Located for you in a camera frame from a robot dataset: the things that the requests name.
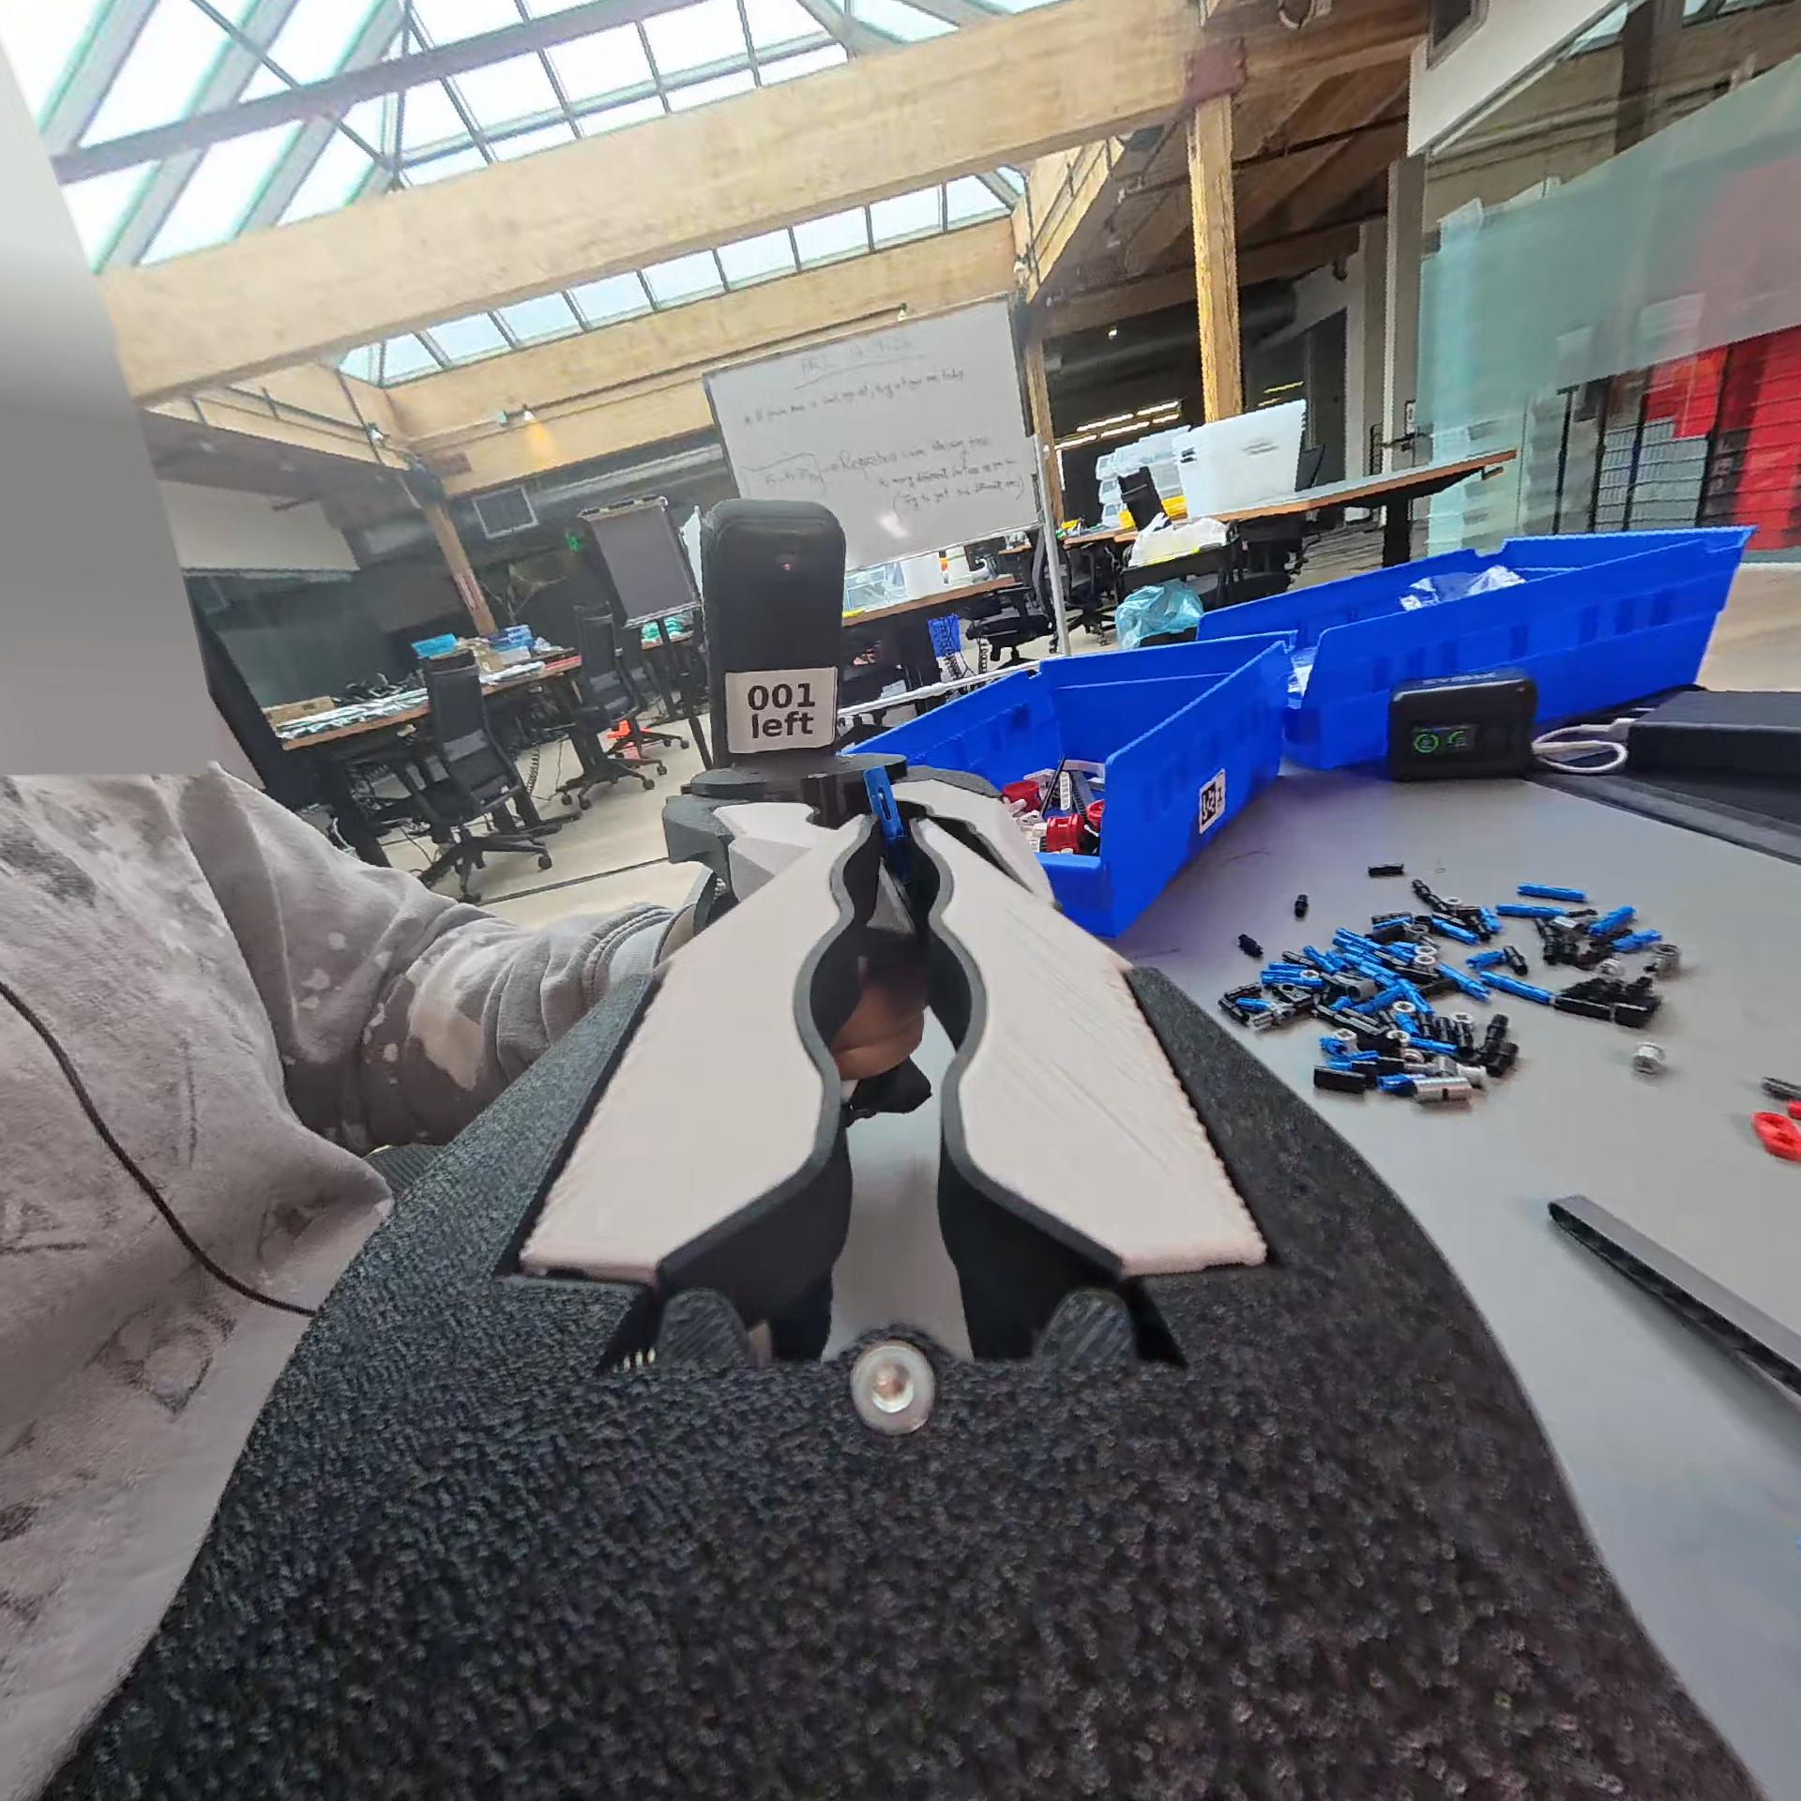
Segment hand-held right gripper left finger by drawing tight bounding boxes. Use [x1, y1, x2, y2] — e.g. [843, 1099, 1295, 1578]
[519, 812, 879, 1363]

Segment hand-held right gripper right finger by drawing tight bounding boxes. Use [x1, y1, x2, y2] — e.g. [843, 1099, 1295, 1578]
[906, 816, 1272, 1363]

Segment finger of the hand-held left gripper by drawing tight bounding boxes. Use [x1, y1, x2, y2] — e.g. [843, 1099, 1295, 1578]
[917, 778, 1061, 912]
[707, 802, 856, 904]

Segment blue technic pin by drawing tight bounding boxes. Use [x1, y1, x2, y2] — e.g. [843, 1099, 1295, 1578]
[863, 764, 922, 909]

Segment grey desk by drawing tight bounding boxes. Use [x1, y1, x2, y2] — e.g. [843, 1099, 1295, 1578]
[830, 764, 1801, 1801]

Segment wooden top office desk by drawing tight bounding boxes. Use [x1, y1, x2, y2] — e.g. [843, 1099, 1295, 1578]
[1061, 445, 1521, 568]
[264, 656, 585, 865]

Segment red plastic toy parts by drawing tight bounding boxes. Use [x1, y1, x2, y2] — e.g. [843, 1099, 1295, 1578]
[1007, 786, 1111, 861]

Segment dark display board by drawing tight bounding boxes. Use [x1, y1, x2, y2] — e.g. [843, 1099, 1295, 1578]
[579, 500, 707, 734]

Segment blue bin with square sticker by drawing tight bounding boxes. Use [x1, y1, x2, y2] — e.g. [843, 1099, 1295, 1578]
[843, 640, 1300, 940]

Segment black office chair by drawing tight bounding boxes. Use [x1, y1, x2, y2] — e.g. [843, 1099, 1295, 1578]
[560, 602, 693, 812]
[401, 649, 557, 904]

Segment teal plastic bag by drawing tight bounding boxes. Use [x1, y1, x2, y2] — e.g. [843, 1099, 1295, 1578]
[1115, 579, 1208, 650]

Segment pile of blue black pins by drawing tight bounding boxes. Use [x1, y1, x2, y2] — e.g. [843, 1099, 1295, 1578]
[1214, 853, 1689, 1099]

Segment stack of clear plastic boxes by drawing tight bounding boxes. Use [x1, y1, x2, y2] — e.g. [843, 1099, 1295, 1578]
[1092, 425, 1197, 534]

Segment white plastic storage box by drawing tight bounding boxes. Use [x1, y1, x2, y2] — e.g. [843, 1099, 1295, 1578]
[1175, 401, 1312, 518]

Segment black power bank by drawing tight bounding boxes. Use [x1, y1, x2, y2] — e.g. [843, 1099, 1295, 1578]
[1385, 673, 1539, 779]

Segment clear plastic bag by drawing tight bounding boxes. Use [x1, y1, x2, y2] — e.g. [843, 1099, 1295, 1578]
[1399, 564, 1530, 616]

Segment blue storage bin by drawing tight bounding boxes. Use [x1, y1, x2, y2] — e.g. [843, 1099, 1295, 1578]
[1197, 527, 1758, 772]

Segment partly built toy chassis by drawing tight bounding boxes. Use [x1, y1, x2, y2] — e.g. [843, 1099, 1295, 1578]
[1545, 1194, 1801, 1403]

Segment black power adapter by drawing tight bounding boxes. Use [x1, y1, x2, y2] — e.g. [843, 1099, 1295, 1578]
[1615, 683, 1801, 778]

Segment stack of red crates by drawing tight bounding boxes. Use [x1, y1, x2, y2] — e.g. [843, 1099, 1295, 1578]
[1638, 331, 1801, 530]

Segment black hoodie drawstring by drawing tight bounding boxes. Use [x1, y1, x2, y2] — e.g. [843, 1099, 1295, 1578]
[0, 977, 318, 1319]

